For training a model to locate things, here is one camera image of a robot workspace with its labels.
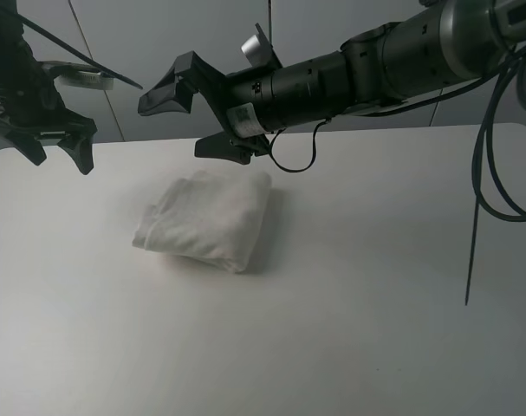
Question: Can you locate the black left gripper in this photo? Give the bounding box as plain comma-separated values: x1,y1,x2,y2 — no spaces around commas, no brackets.
0,104,97,175

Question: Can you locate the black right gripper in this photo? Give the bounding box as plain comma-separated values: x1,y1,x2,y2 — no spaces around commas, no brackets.
138,51,273,165

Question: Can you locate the white towel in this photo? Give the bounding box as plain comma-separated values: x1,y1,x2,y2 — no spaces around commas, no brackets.
132,171,272,273

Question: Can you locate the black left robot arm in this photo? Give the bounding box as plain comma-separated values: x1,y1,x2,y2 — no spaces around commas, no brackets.
0,1,97,175

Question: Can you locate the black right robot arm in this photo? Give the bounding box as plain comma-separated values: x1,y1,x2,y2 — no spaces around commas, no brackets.
138,1,526,165

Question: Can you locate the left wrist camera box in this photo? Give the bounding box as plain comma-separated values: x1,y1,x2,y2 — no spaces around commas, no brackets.
40,61,114,91

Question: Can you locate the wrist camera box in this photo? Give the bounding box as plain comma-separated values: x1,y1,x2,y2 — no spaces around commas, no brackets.
241,23,282,70
40,61,114,91

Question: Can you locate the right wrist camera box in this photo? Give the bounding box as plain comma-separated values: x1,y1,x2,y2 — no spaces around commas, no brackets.
241,23,282,70

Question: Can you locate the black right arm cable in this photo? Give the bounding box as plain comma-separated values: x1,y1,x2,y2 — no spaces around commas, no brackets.
269,41,526,307

